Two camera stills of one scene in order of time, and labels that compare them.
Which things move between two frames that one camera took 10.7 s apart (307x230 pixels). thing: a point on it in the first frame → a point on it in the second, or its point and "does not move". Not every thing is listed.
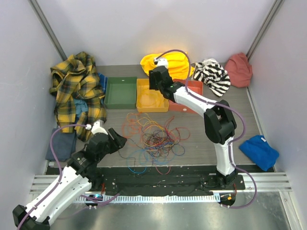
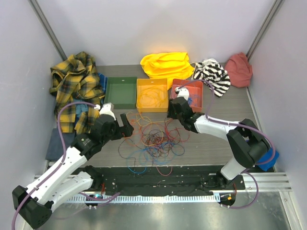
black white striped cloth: x=210 y=71 does not move
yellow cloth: x=179 y=66 does not move
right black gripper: x=152 y=85 → x=171 y=113
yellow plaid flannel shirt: x=78 y=103 does not move
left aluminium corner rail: x=39 y=13 does not move
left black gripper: x=119 y=142 → x=126 y=132
